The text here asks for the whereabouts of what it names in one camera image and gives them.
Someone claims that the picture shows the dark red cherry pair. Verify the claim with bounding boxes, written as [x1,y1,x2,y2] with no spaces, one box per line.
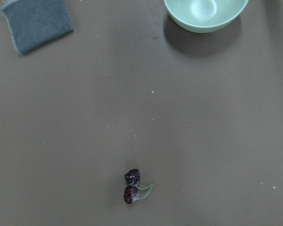
[123,169,154,204]

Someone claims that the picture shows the grey folded cloth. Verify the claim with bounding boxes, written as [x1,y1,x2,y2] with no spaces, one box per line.
[0,0,74,55]

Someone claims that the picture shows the mint green bowl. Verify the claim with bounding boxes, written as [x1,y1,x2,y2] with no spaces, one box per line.
[164,0,249,33]

